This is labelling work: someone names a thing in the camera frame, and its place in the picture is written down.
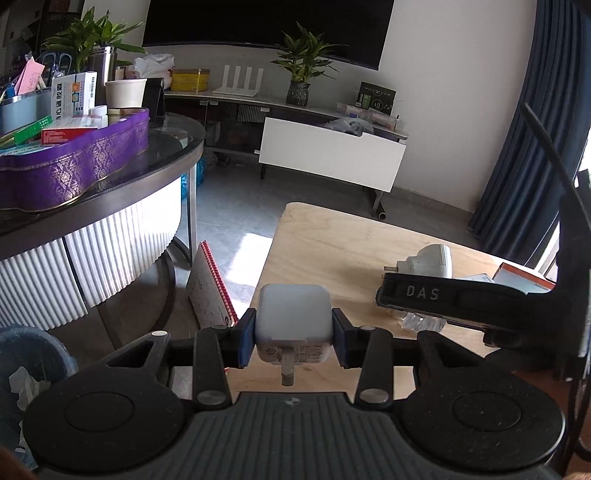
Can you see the white cube charger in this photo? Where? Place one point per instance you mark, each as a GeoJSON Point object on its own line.
{"type": "Point", "coordinates": [293, 318]}

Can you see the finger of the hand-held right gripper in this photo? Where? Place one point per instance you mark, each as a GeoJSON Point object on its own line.
{"type": "Point", "coordinates": [461, 300]}

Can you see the orange-edged cardboard tray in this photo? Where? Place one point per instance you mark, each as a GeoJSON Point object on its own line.
{"type": "Point", "coordinates": [517, 277]}

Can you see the red white medicine box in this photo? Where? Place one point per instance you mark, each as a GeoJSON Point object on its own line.
{"type": "Point", "coordinates": [69, 133]}

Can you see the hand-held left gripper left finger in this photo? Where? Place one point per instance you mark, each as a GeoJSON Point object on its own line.
{"type": "Point", "coordinates": [247, 337]}

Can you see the white cup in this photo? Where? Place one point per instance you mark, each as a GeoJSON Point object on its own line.
{"type": "Point", "coordinates": [125, 93]}

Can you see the leafy green plant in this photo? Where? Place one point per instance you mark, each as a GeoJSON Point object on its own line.
{"type": "Point", "coordinates": [87, 32]}

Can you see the pink paper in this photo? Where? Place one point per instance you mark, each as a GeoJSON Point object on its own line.
{"type": "Point", "coordinates": [30, 76]}

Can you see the television console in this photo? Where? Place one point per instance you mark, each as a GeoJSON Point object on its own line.
{"type": "Point", "coordinates": [277, 105]}

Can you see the black stand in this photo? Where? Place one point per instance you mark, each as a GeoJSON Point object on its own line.
{"type": "Point", "coordinates": [153, 97]}

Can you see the round dark glass table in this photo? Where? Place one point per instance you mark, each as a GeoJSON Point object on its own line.
{"type": "Point", "coordinates": [138, 168]}

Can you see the scissors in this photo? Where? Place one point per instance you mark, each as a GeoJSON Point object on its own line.
{"type": "Point", "coordinates": [57, 61]}

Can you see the clear plastic organizer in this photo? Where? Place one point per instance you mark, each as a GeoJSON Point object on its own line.
{"type": "Point", "coordinates": [383, 120]}

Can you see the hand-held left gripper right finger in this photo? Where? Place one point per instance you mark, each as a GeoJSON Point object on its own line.
{"type": "Point", "coordinates": [339, 337]}

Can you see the grey pen holder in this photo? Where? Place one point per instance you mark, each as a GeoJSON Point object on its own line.
{"type": "Point", "coordinates": [18, 110]}

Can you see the white plug-in device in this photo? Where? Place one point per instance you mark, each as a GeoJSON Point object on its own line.
{"type": "Point", "coordinates": [434, 261]}

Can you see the white plastic bag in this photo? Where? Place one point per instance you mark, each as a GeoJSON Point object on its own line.
{"type": "Point", "coordinates": [154, 67]}

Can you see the yellow tin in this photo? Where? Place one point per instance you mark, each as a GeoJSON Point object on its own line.
{"type": "Point", "coordinates": [190, 81]}

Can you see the white blue medicine box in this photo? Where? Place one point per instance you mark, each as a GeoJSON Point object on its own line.
{"type": "Point", "coordinates": [74, 94]}

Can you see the grey plastic bag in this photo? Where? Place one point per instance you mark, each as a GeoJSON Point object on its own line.
{"type": "Point", "coordinates": [348, 124]}

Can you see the steel thermos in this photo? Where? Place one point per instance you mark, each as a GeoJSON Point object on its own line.
{"type": "Point", "coordinates": [101, 64]}

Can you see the black roll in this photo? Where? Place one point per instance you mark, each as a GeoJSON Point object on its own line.
{"type": "Point", "coordinates": [381, 212]}

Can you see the white folding table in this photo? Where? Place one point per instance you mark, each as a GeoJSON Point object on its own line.
{"type": "Point", "coordinates": [323, 152]}

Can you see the trash bin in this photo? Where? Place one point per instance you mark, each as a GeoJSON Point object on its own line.
{"type": "Point", "coordinates": [41, 360]}

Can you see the small white bottle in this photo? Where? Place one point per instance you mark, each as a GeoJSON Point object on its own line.
{"type": "Point", "coordinates": [99, 113]}

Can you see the potted bamboo plant dark vase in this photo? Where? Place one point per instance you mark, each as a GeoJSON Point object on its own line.
{"type": "Point", "coordinates": [298, 94]}

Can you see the blue plastic bag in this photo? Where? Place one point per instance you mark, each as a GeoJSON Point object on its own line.
{"type": "Point", "coordinates": [199, 168]}

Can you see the black box green label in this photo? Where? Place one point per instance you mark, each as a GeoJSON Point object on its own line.
{"type": "Point", "coordinates": [376, 99]}

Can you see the white router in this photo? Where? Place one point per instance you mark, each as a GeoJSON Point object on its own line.
{"type": "Point", "coordinates": [238, 87]}

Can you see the black television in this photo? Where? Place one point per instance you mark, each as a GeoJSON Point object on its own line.
{"type": "Point", "coordinates": [258, 23]}

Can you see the red spiral notebook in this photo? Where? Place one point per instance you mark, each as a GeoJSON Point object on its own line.
{"type": "Point", "coordinates": [210, 286]}

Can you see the clear liquid bottle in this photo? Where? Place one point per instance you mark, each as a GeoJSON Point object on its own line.
{"type": "Point", "coordinates": [420, 322]}

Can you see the purple patterned tin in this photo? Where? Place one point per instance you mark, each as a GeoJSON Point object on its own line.
{"type": "Point", "coordinates": [69, 170]}

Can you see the dark blue curtain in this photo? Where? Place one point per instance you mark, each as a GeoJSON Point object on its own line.
{"type": "Point", "coordinates": [508, 207]}

